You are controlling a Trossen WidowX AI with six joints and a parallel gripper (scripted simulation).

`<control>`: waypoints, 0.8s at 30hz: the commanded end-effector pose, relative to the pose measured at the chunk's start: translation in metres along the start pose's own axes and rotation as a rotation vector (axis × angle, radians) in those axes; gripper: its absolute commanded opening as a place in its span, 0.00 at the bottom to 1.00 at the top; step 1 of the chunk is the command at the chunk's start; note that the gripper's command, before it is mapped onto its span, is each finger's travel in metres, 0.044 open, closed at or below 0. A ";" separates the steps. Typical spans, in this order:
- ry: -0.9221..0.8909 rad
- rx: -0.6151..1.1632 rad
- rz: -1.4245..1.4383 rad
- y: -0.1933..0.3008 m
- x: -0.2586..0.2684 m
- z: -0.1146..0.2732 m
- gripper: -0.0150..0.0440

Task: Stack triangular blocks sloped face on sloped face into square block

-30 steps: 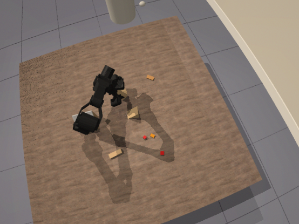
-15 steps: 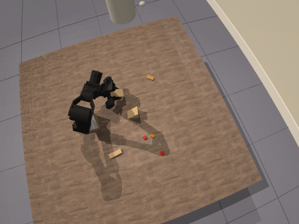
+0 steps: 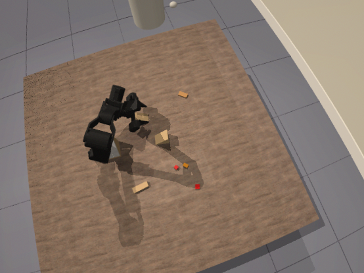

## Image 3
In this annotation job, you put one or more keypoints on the orange flat bar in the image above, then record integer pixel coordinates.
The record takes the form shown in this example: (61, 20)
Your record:
(183, 94)

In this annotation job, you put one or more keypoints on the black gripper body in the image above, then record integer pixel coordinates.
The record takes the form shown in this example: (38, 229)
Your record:
(134, 124)

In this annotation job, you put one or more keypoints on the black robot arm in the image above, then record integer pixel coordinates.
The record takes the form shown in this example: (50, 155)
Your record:
(100, 142)

